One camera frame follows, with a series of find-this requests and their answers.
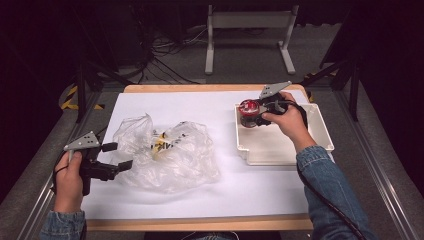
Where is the person's left hand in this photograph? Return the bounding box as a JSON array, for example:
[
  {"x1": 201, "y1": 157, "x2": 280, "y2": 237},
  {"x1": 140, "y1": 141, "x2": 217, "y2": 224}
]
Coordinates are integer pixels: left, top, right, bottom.
[{"x1": 52, "y1": 151, "x2": 85, "y2": 214}]

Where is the person's right hand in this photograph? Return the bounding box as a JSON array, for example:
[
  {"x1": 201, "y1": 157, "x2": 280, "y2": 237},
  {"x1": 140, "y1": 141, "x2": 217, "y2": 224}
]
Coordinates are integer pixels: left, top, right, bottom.
[{"x1": 261, "y1": 91, "x2": 318, "y2": 154}]

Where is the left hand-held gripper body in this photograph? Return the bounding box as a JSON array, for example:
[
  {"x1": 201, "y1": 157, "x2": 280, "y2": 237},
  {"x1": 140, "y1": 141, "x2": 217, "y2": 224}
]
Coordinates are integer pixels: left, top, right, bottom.
[{"x1": 62, "y1": 130, "x2": 120, "y2": 197}]

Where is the white table mat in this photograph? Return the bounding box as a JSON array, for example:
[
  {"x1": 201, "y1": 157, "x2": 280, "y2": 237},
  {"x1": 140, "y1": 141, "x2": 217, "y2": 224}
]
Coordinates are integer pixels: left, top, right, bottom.
[{"x1": 80, "y1": 90, "x2": 335, "y2": 221}]

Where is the white plastic box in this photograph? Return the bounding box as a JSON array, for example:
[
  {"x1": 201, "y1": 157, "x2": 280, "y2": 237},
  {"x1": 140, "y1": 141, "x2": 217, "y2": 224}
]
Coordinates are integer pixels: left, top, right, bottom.
[{"x1": 234, "y1": 102, "x2": 335, "y2": 167}]

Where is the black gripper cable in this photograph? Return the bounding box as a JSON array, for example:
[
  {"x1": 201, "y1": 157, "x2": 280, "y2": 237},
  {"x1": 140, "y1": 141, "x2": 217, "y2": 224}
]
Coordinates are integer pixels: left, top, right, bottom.
[
  {"x1": 49, "y1": 164, "x2": 69, "y2": 195},
  {"x1": 273, "y1": 99, "x2": 368, "y2": 240}
]

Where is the aluminium frame rail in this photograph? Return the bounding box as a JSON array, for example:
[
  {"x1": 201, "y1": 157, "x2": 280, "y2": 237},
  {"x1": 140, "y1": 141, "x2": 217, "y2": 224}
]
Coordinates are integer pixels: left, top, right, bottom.
[
  {"x1": 333, "y1": 88, "x2": 422, "y2": 240},
  {"x1": 15, "y1": 89, "x2": 104, "y2": 240}
]

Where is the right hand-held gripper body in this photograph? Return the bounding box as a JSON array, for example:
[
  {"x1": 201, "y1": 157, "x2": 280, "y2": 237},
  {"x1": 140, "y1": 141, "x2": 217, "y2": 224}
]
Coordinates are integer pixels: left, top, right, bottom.
[{"x1": 258, "y1": 80, "x2": 293, "y2": 117}]

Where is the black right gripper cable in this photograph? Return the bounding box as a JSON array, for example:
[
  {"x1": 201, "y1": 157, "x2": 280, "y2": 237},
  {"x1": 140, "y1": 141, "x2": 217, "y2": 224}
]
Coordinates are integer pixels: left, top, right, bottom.
[{"x1": 273, "y1": 99, "x2": 368, "y2": 240}]

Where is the black tripod stand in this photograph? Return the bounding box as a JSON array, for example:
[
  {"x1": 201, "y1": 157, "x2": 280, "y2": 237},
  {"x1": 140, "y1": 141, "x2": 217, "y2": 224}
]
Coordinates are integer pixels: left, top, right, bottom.
[
  {"x1": 73, "y1": 49, "x2": 135, "y2": 124},
  {"x1": 299, "y1": 49, "x2": 362, "y2": 123}
]

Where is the yellow black hazard tape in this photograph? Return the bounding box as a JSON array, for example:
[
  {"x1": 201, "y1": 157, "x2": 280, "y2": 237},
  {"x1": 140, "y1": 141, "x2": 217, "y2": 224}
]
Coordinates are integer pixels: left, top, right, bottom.
[{"x1": 59, "y1": 84, "x2": 105, "y2": 111}]

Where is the red-lidded jar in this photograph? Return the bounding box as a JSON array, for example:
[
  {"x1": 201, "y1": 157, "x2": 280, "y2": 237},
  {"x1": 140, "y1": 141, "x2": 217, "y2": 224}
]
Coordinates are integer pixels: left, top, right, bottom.
[{"x1": 237, "y1": 98, "x2": 262, "y2": 129}]

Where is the bundle of floor cables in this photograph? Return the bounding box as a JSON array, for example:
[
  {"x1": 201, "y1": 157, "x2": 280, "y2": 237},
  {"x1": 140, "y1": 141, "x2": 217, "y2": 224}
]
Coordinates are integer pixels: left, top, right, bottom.
[{"x1": 131, "y1": 24, "x2": 208, "y2": 85}]

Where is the white metal stand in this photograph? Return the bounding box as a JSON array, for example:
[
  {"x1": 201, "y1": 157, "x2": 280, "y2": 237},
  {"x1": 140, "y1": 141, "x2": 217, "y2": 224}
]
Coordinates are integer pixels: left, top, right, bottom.
[{"x1": 204, "y1": 3, "x2": 300, "y2": 76}]

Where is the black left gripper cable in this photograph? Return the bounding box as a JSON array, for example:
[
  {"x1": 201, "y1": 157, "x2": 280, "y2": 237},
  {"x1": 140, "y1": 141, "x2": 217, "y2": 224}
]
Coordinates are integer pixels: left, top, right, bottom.
[{"x1": 49, "y1": 164, "x2": 69, "y2": 195}]

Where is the clear plastic bag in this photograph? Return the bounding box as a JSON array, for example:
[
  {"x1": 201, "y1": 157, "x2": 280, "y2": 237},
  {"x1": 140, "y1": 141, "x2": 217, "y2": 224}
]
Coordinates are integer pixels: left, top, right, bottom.
[{"x1": 111, "y1": 113, "x2": 222, "y2": 194}]

